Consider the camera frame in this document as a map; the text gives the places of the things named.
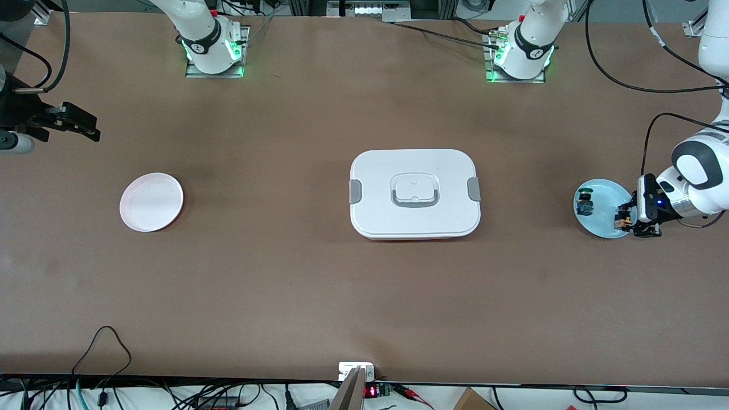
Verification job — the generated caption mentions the black cable loop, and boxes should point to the black cable loop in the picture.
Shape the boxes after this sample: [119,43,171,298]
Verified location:
[572,386,628,404]

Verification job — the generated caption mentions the red clip wires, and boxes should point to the red clip wires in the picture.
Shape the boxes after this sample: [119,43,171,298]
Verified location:
[393,384,435,409]

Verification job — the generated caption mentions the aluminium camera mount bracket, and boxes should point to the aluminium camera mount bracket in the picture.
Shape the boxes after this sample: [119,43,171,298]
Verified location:
[330,362,376,410]

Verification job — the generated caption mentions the thin black looped cable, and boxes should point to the thin black looped cable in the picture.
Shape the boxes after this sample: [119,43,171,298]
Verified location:
[71,326,133,379]

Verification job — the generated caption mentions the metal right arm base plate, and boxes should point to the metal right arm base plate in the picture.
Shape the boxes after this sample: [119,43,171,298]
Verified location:
[185,26,250,79]

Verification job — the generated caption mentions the brown cardboard piece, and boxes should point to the brown cardboard piece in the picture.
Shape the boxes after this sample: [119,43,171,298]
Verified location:
[453,387,496,410]

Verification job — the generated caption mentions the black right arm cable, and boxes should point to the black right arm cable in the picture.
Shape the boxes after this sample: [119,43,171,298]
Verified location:
[0,0,70,93]

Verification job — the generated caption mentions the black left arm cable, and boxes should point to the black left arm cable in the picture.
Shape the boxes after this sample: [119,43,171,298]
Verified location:
[585,0,729,228]

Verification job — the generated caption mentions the white lidded container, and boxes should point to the white lidded container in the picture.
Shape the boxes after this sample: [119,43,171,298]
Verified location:
[349,149,482,240]

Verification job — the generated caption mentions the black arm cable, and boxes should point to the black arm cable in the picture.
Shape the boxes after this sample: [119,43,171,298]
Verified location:
[0,0,70,93]
[585,0,729,228]

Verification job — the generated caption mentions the pink round plate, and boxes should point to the pink round plate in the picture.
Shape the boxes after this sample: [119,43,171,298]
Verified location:
[120,173,185,233]

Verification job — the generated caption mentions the aluminium profile rail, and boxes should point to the aluminium profile rail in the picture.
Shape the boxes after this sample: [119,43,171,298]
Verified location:
[682,17,710,39]

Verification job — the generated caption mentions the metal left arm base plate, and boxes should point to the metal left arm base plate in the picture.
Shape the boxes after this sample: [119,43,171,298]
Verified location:
[484,31,546,84]

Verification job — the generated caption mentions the light blue round plate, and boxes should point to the light blue round plate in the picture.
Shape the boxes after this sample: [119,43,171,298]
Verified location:
[573,179,638,239]

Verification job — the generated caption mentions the black cable on table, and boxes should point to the black cable on table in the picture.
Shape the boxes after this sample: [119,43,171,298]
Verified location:
[387,22,503,49]

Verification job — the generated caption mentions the white power strip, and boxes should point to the white power strip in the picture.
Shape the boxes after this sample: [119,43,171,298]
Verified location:
[327,0,412,18]

